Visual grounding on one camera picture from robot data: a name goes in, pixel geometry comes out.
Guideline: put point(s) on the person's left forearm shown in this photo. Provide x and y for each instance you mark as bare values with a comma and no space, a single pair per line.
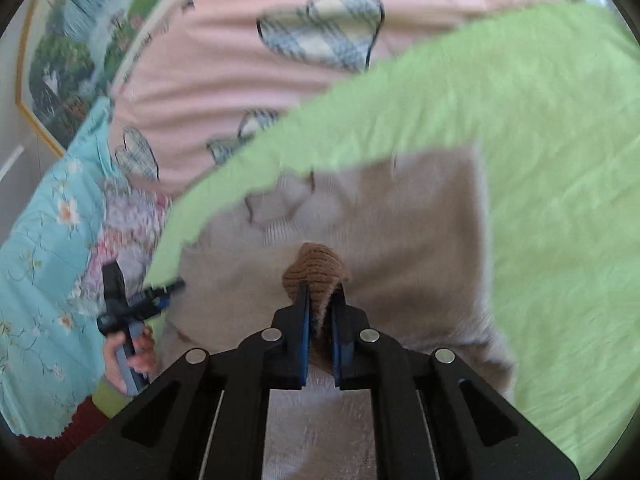
75,425

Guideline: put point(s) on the beige knit sweater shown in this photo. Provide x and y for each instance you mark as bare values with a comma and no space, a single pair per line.
415,240

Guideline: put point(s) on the person's left hand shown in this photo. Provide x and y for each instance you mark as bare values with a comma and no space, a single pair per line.
145,355

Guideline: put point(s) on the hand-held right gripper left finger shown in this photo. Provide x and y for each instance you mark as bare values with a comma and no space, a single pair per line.
303,325

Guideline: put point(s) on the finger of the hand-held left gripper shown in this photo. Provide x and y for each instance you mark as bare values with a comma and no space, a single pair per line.
159,306
165,290

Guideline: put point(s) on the turquoise floral blanket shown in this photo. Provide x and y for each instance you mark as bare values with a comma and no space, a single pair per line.
40,260

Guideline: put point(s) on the framed landscape picture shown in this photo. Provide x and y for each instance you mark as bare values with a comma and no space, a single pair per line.
65,60

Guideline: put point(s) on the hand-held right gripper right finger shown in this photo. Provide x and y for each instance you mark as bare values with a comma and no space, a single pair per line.
339,340

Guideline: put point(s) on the pink quilt with plaid hearts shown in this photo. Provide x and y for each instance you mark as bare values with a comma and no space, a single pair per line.
225,60

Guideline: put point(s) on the floral ruffled pillow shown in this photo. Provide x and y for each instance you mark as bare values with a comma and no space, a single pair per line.
130,230

